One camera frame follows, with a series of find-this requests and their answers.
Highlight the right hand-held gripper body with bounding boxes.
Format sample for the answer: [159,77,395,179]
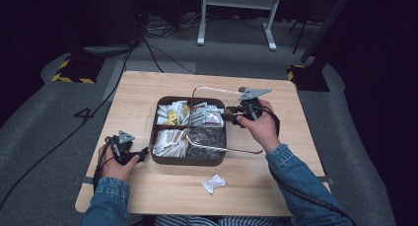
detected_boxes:
[235,87,273,121]

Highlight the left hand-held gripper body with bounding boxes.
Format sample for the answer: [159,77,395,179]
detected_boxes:
[104,130,139,166]

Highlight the clear plastic box lid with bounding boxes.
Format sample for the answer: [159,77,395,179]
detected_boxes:
[186,85,265,155]

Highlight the brown compartment box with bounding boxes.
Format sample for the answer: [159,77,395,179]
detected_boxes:
[149,96,228,167]

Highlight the silver sachet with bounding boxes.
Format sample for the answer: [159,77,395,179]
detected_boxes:
[201,173,228,195]

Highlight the person's left hand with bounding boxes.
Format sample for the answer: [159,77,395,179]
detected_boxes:
[99,145,141,182]

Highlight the person's right hand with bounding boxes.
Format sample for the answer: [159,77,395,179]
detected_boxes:
[237,100,282,155]

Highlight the pile of white black packets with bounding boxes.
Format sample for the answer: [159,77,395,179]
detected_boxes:
[189,102,225,127]

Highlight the pile of white brown sticks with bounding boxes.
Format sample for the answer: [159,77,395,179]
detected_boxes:
[152,128,189,158]

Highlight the pile of dark silver sachets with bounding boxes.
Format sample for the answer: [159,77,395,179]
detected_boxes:
[188,126,226,160]

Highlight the pile of white yellow packets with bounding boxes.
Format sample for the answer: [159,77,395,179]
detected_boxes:
[157,100,191,126]

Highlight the black yellow striped base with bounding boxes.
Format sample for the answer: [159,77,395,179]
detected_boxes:
[51,52,106,85]
[287,63,330,93]

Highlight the person's striped trousers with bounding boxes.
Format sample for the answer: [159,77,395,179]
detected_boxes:
[154,215,292,226]

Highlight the dark slanted pole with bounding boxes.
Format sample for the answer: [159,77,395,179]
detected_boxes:
[299,0,356,64]

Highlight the left hand-held gripper cable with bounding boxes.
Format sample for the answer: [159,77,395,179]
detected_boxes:
[93,136,114,192]

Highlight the long black floor cable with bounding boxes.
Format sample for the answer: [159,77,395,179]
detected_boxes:
[0,35,146,210]

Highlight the thin black floor cable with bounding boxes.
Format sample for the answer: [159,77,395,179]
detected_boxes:
[142,38,195,75]

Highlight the bundle of floor cables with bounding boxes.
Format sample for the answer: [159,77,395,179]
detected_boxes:
[144,13,206,39]

